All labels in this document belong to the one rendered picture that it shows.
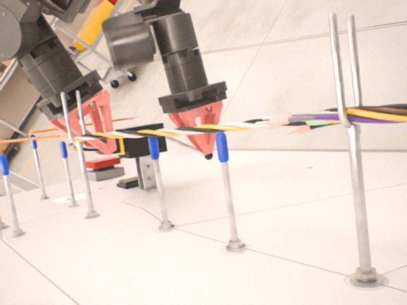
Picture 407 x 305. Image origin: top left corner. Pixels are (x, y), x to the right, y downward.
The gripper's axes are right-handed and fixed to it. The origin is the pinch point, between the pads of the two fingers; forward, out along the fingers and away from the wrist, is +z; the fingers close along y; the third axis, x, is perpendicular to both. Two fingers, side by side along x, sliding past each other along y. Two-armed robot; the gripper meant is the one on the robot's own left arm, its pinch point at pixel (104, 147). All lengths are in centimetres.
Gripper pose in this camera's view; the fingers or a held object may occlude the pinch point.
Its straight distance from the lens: 54.6
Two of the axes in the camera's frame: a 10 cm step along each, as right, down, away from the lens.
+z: 4.9, 8.1, 3.2
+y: 5.1, 0.3, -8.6
